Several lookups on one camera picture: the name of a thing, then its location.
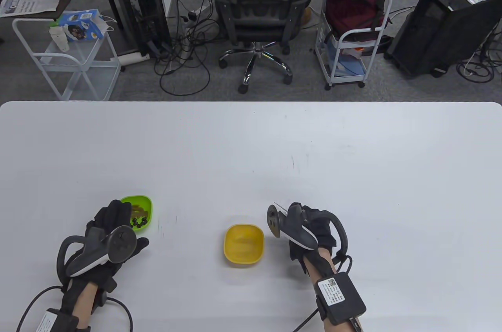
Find folded newspaper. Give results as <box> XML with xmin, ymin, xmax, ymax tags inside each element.
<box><xmin>0</xmin><ymin>0</ymin><xmax>62</xmax><ymax>18</ymax></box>

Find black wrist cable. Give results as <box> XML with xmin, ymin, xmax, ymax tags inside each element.
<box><xmin>16</xmin><ymin>286</ymin><xmax>63</xmax><ymax>332</ymax></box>
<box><xmin>292</xmin><ymin>254</ymin><xmax>353</xmax><ymax>332</ymax></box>
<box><xmin>105</xmin><ymin>297</ymin><xmax>133</xmax><ymax>332</ymax></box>

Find grey left hand controller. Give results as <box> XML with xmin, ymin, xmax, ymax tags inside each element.
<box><xmin>57</xmin><ymin>225</ymin><xmax>138</xmax><ymax>281</ymax></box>

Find grey right hand controller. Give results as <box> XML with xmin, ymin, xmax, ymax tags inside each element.
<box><xmin>267</xmin><ymin>203</ymin><xmax>349</xmax><ymax>259</ymax></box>

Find white power strip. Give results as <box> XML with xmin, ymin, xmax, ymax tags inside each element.
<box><xmin>184</xmin><ymin>5</ymin><xmax>212</xmax><ymax>29</ymax></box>

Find person's right hand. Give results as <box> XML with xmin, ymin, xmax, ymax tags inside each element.
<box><xmin>288</xmin><ymin>203</ymin><xmax>338</xmax><ymax>274</ymax></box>

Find grey hand controller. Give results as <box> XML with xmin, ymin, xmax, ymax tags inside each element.
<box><xmin>57</xmin><ymin>225</ymin><xmax>138</xmax><ymax>281</ymax></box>
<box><xmin>267</xmin><ymin>203</ymin><xmax>349</xmax><ymax>259</ymax></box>

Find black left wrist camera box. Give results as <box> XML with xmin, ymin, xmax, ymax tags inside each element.
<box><xmin>35</xmin><ymin>308</ymin><xmax>79</xmax><ymax>332</ymax></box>

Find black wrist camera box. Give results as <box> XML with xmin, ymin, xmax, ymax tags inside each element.
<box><xmin>35</xmin><ymin>308</ymin><xmax>79</xmax><ymax>332</ymax></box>
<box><xmin>315</xmin><ymin>272</ymin><xmax>367</xmax><ymax>326</ymax></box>

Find green plastic dish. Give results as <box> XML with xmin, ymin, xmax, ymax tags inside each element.
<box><xmin>120</xmin><ymin>195</ymin><xmax>153</xmax><ymax>233</ymax></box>

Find white wire cart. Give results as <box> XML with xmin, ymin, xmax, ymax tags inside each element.
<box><xmin>12</xmin><ymin>16</ymin><xmax>121</xmax><ymax>102</ymax></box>

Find tangle of black floor cables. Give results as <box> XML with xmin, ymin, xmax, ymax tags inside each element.
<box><xmin>154</xmin><ymin>0</ymin><xmax>220</xmax><ymax>96</ymax></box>

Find person's left forearm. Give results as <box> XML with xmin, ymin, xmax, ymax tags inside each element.
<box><xmin>73</xmin><ymin>283</ymin><xmax>98</xmax><ymax>329</ymax></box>

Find yellow small dish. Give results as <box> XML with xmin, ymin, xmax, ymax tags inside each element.
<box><xmin>224</xmin><ymin>224</ymin><xmax>265</xmax><ymax>268</ymax></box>

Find white cylindrical desk foot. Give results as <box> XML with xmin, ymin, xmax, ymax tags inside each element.
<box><xmin>111</xmin><ymin>52</ymin><xmax>150</xmax><ymax>66</ymax></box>

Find maroon bag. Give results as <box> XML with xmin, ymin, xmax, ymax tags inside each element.
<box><xmin>326</xmin><ymin>0</ymin><xmax>393</xmax><ymax>42</ymax></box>

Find person's right forearm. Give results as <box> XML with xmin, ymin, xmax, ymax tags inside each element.
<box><xmin>304</xmin><ymin>248</ymin><xmax>365</xmax><ymax>332</ymax></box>

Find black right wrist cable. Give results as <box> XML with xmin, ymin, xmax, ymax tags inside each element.
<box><xmin>292</xmin><ymin>254</ymin><xmax>353</xmax><ymax>332</ymax></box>

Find blue folded cloth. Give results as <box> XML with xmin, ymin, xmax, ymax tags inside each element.
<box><xmin>331</xmin><ymin>46</ymin><xmax>368</xmax><ymax>78</ymax></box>

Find coil of thin floor cables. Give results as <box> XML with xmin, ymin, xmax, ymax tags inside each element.
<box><xmin>457</xmin><ymin>22</ymin><xmax>502</xmax><ymax>83</ymax></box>

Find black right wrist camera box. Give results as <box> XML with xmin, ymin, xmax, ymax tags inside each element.
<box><xmin>315</xmin><ymin>272</ymin><xmax>367</xmax><ymax>326</ymax></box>

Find black mesh office chair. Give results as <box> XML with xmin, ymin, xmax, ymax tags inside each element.
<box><xmin>211</xmin><ymin>0</ymin><xmax>314</xmax><ymax>94</ymax></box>

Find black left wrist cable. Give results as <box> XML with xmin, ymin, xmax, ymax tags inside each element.
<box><xmin>105</xmin><ymin>297</ymin><xmax>133</xmax><ymax>332</ymax></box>
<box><xmin>16</xmin><ymin>286</ymin><xmax>63</xmax><ymax>332</ymax></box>

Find person's left hand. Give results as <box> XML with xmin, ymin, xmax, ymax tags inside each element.
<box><xmin>62</xmin><ymin>200</ymin><xmax>150</xmax><ymax>305</ymax></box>

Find black open computer tower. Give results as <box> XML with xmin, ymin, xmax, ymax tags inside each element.
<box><xmin>100</xmin><ymin>0</ymin><xmax>173</xmax><ymax>59</ymax></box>

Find blue carton box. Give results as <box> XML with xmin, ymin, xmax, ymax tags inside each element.
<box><xmin>58</xmin><ymin>9</ymin><xmax>105</xmax><ymax>42</ymax></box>

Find black closed computer tower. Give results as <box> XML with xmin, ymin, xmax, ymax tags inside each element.
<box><xmin>384</xmin><ymin>0</ymin><xmax>502</xmax><ymax>80</ymax></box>

